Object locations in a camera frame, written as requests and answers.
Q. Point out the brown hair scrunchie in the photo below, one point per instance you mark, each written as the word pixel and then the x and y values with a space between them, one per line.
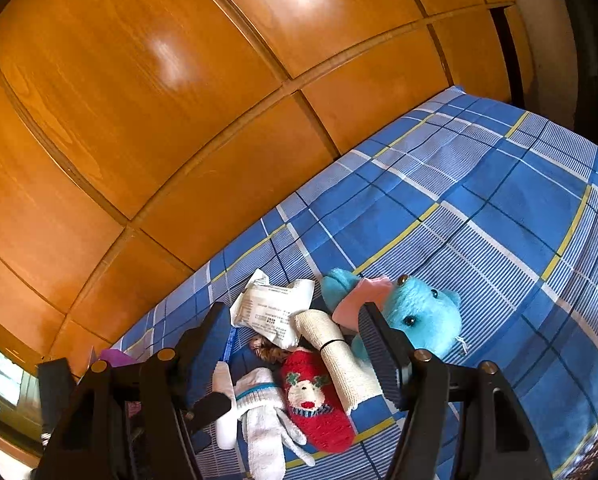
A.
pixel 270 352

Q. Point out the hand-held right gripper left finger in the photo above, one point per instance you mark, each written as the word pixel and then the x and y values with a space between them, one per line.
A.
pixel 208 357

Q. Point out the plain white sock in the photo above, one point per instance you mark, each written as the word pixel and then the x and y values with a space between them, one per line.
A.
pixel 225 430

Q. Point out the rolled cream cloth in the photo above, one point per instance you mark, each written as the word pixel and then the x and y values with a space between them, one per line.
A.
pixel 340 362

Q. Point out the purple box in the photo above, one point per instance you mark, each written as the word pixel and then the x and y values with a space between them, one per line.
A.
pixel 116 358

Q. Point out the wooden wardrobe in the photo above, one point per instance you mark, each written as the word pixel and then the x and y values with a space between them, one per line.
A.
pixel 179 110

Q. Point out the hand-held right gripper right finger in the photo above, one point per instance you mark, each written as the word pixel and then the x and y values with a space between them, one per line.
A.
pixel 375 357

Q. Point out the blue plaid bed sheet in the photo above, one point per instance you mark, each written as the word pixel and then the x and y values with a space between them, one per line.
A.
pixel 479 200

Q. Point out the white sock with blue stripe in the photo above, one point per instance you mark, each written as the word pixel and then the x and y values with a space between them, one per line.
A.
pixel 265 435

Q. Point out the red reindeer sock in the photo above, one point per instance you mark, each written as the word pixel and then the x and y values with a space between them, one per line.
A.
pixel 324 425

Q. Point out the white printed packet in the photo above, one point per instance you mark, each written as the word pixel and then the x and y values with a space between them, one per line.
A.
pixel 269 310

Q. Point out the blue plush toy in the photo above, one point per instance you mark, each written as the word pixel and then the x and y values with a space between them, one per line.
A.
pixel 424 310

